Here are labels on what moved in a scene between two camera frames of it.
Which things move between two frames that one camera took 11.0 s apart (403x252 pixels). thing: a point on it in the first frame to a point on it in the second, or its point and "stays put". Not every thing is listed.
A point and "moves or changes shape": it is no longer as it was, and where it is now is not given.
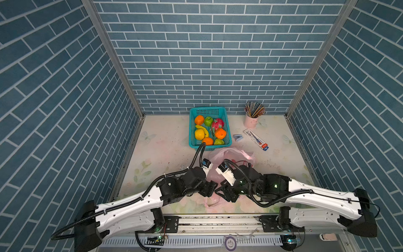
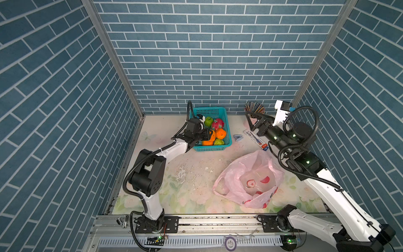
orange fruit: [220, 133] stays put
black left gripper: [208, 191] to [206, 134]
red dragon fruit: [218, 123] stays put
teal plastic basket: [214, 112] stays put
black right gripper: [226, 189] to [265, 118]
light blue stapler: [237, 137] stays put
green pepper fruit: [219, 142] stays put
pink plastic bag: [216, 158] moves or changes shape
